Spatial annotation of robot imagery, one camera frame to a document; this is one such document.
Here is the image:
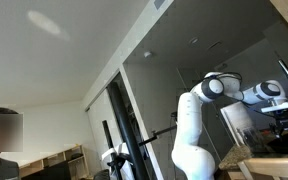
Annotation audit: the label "black plastic plate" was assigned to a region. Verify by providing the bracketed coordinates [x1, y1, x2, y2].
[268, 134, 288, 154]

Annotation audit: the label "wooden shelf unit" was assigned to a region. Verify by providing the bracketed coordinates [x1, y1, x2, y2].
[17, 144, 90, 180]

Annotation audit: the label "wooden chair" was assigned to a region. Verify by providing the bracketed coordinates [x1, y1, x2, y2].
[228, 158, 288, 180]

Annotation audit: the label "person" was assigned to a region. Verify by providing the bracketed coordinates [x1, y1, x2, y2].
[0, 107, 22, 180]

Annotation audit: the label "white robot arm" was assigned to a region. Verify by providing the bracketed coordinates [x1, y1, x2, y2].
[171, 72, 288, 180]

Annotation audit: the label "clear plastic cup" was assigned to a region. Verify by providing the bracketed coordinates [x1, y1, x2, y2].
[237, 128, 266, 153]

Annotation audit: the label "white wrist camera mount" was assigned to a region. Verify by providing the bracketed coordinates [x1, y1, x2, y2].
[261, 102, 288, 113]

